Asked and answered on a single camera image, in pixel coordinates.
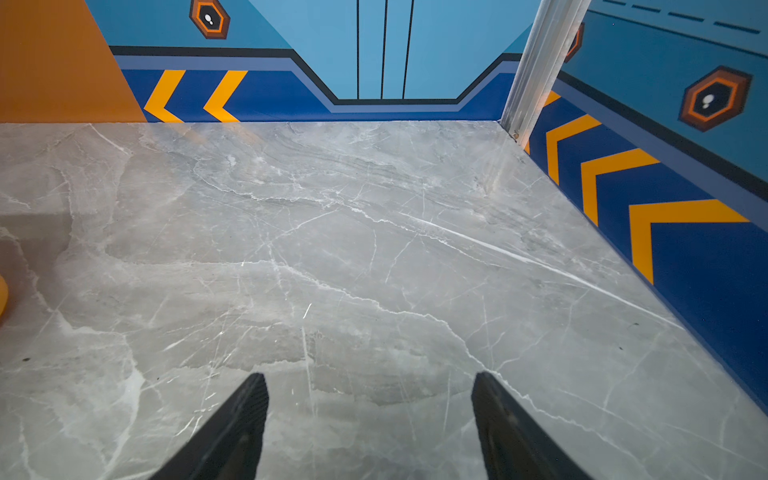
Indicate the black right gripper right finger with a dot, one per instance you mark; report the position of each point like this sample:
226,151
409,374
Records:
513,444

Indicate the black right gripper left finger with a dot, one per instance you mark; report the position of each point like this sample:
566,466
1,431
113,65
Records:
229,445

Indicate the yellow plastic bin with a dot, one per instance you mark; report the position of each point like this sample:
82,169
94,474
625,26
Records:
4,295

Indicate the aluminium corner post right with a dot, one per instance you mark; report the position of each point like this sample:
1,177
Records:
554,28

